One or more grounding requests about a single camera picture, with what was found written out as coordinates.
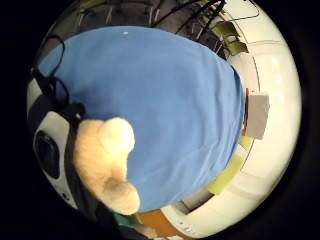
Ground cream plush toy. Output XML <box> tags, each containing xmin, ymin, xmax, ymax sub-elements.
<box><xmin>72</xmin><ymin>116</ymin><xmax>142</xmax><ymax>216</ymax></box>

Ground green object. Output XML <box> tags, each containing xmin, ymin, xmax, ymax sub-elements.
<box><xmin>113</xmin><ymin>212</ymin><xmax>143</xmax><ymax>229</ymax></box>

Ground orange board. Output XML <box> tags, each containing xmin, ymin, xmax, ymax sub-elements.
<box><xmin>137</xmin><ymin>209</ymin><xmax>188</xmax><ymax>239</ymax></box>

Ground blue cloth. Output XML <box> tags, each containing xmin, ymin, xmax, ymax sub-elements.
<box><xmin>38</xmin><ymin>25</ymin><xmax>247</xmax><ymax>214</ymax></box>

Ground large yellow-green panel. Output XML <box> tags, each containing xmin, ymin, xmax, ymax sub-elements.
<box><xmin>205</xmin><ymin>153</ymin><xmax>246</xmax><ymax>196</ymax></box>

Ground small yellow-green panel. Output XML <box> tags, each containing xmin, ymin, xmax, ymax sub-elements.
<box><xmin>238</xmin><ymin>135</ymin><xmax>255</xmax><ymax>152</ymax></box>

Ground grey square panel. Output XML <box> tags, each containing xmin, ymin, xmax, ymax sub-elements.
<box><xmin>245</xmin><ymin>93</ymin><xmax>270</xmax><ymax>141</ymax></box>

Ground green plant leaves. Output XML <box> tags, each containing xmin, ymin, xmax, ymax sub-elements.
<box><xmin>211</xmin><ymin>20</ymin><xmax>250</xmax><ymax>57</ymax></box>

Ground white palm camera housing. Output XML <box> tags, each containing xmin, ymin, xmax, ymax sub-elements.
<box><xmin>32</xmin><ymin>110</ymin><xmax>80</xmax><ymax>210</ymax></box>

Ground black looped cable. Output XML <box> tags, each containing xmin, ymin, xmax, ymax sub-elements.
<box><xmin>30</xmin><ymin>34</ymin><xmax>71</xmax><ymax>108</ymax></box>

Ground bundle of black cables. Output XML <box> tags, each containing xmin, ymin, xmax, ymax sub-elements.
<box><xmin>150</xmin><ymin>0</ymin><xmax>228</xmax><ymax>42</ymax></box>

